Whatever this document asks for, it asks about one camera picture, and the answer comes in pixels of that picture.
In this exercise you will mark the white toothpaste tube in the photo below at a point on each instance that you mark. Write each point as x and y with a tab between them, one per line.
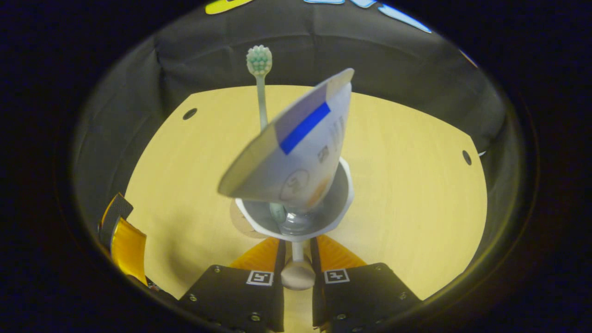
296	152

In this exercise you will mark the pale green toothbrush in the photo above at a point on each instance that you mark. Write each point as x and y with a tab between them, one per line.
259	60

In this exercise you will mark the round brown cork coaster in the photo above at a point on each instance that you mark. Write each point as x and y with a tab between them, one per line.
238	222

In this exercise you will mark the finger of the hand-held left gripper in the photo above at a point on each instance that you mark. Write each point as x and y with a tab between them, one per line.
116	217

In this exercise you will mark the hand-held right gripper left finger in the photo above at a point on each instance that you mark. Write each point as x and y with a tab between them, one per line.
279	296

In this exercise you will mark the light wooden desktop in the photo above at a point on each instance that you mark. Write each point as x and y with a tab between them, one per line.
407	208

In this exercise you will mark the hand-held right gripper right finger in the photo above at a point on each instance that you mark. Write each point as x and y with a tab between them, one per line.
317	296

